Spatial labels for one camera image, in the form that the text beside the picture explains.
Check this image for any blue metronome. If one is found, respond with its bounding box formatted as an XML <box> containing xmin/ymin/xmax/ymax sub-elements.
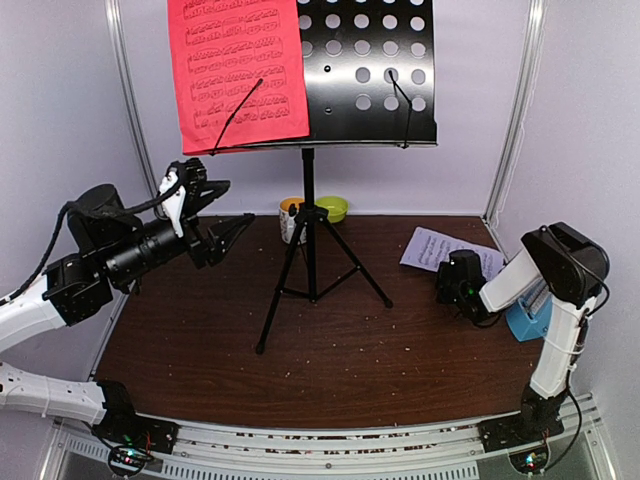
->
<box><xmin>506</xmin><ymin>286</ymin><xmax>552</xmax><ymax>342</ymax></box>

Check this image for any red sheet music paper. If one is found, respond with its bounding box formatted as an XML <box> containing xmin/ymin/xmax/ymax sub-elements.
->
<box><xmin>167</xmin><ymin>0</ymin><xmax>310</xmax><ymax>154</ymax></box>

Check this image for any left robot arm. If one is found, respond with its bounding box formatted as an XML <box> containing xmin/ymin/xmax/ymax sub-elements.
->
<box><xmin>1</xmin><ymin>180</ymin><xmax>255</xmax><ymax>444</ymax></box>

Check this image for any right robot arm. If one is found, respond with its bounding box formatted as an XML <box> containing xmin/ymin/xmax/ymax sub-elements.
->
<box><xmin>436</xmin><ymin>222</ymin><xmax>610</xmax><ymax>442</ymax></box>

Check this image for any left aluminium frame post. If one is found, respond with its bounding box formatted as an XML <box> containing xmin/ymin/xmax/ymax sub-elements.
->
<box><xmin>104</xmin><ymin>0</ymin><xmax>157</xmax><ymax>198</ymax></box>

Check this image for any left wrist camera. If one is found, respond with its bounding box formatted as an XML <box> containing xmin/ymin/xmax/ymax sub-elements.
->
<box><xmin>159</xmin><ymin>157</ymin><xmax>207</xmax><ymax>238</ymax></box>

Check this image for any green bowl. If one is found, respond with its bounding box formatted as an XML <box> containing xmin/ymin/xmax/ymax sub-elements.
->
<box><xmin>316</xmin><ymin>196</ymin><xmax>349</xmax><ymax>224</ymax></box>

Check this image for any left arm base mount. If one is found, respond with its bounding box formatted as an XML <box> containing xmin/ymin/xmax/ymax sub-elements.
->
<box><xmin>89</xmin><ymin>417</ymin><xmax>179</xmax><ymax>478</ymax></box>

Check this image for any aluminium frame post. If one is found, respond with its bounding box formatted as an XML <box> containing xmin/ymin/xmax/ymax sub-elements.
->
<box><xmin>482</xmin><ymin>0</ymin><xmax>546</xmax><ymax>221</ymax></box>
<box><xmin>104</xmin><ymin>0</ymin><xmax>157</xmax><ymax>198</ymax></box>

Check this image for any right aluminium frame post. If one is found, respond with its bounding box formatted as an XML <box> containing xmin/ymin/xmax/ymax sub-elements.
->
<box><xmin>482</xmin><ymin>0</ymin><xmax>546</xmax><ymax>221</ymax></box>

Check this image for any white sheet music paper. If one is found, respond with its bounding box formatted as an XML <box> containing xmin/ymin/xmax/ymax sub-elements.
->
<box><xmin>400</xmin><ymin>227</ymin><xmax>505</xmax><ymax>280</ymax></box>

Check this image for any black music stand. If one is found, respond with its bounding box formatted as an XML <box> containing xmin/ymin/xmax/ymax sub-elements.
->
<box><xmin>209</xmin><ymin>0</ymin><xmax>440</xmax><ymax>356</ymax></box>

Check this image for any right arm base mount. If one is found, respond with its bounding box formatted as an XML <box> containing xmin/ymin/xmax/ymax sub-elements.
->
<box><xmin>478</xmin><ymin>415</ymin><xmax>564</xmax><ymax>475</ymax></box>

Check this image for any front aluminium rail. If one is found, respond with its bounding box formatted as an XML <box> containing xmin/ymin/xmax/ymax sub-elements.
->
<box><xmin>39</xmin><ymin>413</ymin><xmax>618</xmax><ymax>479</ymax></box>

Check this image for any white floral mug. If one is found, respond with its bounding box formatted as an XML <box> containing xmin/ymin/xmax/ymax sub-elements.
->
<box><xmin>279</xmin><ymin>196</ymin><xmax>304</xmax><ymax>244</ymax></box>

